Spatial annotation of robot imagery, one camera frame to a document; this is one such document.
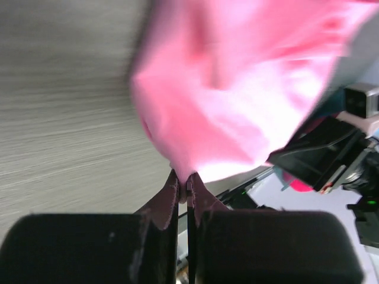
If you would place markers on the magenta t shirt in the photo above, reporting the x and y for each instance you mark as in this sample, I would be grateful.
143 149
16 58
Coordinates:
296 184

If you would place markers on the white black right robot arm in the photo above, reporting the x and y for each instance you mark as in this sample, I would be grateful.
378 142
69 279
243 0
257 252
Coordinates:
362 178

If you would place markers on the light pink t shirt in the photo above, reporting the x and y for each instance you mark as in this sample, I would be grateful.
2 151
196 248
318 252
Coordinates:
219 85

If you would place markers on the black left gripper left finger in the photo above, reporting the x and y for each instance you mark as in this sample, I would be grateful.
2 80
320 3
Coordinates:
96 248

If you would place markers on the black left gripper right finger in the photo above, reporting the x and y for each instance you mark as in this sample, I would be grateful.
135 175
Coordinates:
265 245

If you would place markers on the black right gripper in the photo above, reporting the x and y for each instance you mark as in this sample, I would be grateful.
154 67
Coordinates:
321 157

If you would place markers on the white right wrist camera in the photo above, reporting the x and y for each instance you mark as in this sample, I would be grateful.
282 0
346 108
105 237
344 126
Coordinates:
361 99

